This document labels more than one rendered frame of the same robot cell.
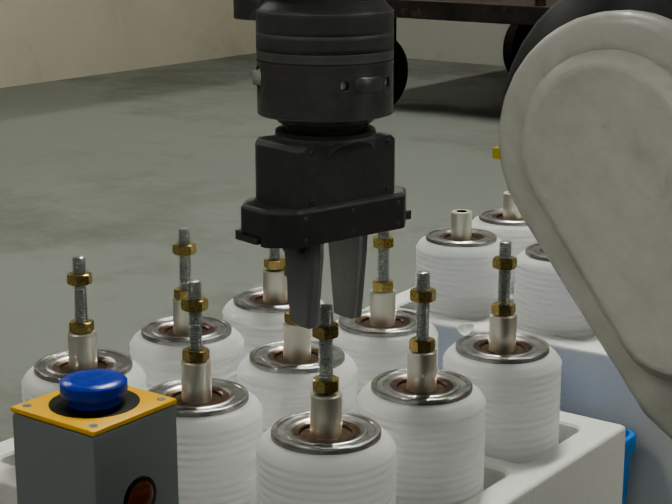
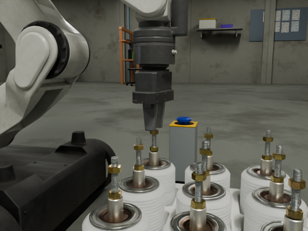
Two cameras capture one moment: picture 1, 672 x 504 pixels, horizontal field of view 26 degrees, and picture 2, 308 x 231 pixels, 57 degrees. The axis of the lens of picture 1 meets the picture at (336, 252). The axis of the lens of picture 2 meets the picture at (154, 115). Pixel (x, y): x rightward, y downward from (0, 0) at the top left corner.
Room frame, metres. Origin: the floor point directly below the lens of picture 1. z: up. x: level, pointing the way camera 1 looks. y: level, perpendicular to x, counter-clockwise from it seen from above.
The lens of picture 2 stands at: (1.50, -0.23, 0.46)
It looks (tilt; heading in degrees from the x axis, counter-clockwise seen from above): 9 degrees down; 157
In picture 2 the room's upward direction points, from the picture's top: straight up
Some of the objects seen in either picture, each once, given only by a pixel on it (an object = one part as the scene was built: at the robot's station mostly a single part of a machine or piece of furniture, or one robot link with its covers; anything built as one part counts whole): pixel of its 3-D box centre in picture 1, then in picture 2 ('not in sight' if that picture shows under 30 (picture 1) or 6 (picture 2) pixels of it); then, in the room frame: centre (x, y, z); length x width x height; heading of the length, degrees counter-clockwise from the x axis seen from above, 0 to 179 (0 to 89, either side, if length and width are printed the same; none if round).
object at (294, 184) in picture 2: not in sight; (296, 183); (1.26, 0.05, 0.32); 0.02 x 0.02 x 0.01; 28
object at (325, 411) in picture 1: (325, 415); (154, 158); (0.93, 0.01, 0.26); 0.02 x 0.02 x 0.03
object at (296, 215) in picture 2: (274, 263); (294, 212); (1.26, 0.05, 0.29); 0.02 x 0.02 x 0.01; 28
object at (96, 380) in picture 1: (94, 393); (184, 121); (0.82, 0.14, 0.32); 0.04 x 0.04 x 0.02
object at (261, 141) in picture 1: (323, 140); (155, 73); (0.94, 0.01, 0.45); 0.13 x 0.10 x 0.12; 130
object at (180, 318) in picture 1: (186, 316); (276, 190); (1.17, 0.13, 0.26); 0.02 x 0.02 x 0.03
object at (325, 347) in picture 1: (325, 359); (154, 140); (0.93, 0.01, 0.30); 0.01 x 0.01 x 0.08
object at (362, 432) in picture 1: (326, 433); (154, 163); (0.93, 0.01, 0.25); 0.08 x 0.08 x 0.01
